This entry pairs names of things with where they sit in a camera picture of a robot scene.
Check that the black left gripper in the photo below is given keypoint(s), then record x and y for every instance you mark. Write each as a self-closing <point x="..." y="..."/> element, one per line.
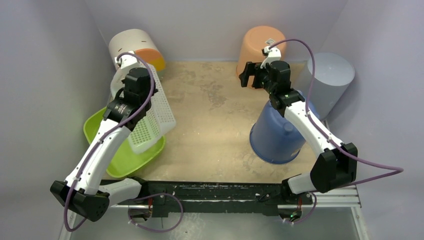
<point x="124" y="80"/>

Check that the large grey plastic bucket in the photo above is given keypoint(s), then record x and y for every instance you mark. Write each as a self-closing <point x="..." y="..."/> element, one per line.
<point x="333" y="75"/>

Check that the lime green plastic tray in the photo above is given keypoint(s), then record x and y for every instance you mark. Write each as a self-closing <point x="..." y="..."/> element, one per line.
<point x="125" y="162"/>

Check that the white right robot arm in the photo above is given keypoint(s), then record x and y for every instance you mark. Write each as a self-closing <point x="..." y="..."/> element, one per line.
<point x="335" y="165"/>

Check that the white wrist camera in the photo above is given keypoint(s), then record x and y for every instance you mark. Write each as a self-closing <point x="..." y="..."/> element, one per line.
<point x="271" y="54"/>
<point x="126" y="62"/>

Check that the blue plastic bucket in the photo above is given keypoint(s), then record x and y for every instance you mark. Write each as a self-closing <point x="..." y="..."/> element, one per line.
<point x="273" y="138"/>

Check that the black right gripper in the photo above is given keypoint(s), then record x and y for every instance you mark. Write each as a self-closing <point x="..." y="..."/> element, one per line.
<point x="255" y="75"/>

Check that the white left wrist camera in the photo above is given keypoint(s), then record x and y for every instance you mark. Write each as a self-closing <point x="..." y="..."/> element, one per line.
<point x="126" y="62"/>

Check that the orange plastic bucket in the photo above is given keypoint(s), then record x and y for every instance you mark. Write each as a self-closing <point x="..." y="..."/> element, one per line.
<point x="254" y="40"/>

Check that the pale green perforated basket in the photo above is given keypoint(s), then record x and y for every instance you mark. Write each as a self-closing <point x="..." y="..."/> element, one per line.
<point x="158" y="121"/>

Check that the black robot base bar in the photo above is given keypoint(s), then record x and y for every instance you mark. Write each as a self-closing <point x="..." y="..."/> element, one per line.
<point x="165" y="197"/>

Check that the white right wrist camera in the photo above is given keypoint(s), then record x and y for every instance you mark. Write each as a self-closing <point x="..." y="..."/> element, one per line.
<point x="271" y="54"/>

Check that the cream cabinet with coloured drawers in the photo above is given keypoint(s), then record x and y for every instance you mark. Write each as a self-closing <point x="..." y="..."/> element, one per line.
<point x="140" y="43"/>

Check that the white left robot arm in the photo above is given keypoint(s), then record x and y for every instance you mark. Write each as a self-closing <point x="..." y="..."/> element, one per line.
<point x="81" y="192"/>

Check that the aluminium frame rail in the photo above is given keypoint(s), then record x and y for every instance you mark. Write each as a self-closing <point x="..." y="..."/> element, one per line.
<point x="344" y="195"/>

